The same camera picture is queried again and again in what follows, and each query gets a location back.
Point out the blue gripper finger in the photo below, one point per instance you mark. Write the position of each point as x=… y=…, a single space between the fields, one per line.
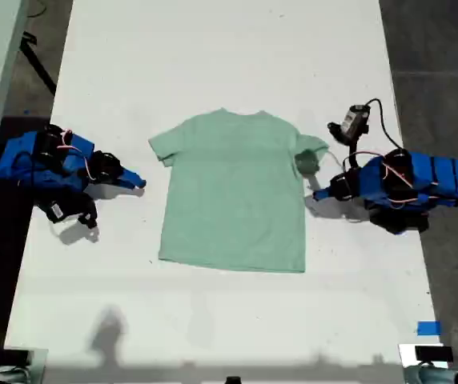
x=325 y=192
x=131 y=185
x=324 y=197
x=133 y=177

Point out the pale green T-shirt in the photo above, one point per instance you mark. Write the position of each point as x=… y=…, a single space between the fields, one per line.
x=233 y=192

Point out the robot arm blue black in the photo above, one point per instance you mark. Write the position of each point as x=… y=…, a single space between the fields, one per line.
x=433 y=176
x=21 y=160

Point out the black stand leg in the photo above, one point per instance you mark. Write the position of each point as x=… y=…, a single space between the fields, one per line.
x=38 y=68

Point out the blue tape strip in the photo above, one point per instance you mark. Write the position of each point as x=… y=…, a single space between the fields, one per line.
x=429 y=328

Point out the small black box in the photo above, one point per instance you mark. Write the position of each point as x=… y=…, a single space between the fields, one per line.
x=433 y=354
x=14 y=356

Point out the small black round object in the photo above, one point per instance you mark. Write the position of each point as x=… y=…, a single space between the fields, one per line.
x=233 y=380

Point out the short black camera stalk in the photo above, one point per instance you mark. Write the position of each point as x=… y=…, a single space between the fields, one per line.
x=87 y=202
x=353 y=154

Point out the black camera box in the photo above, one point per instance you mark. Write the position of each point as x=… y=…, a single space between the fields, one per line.
x=57 y=211
x=355 y=118

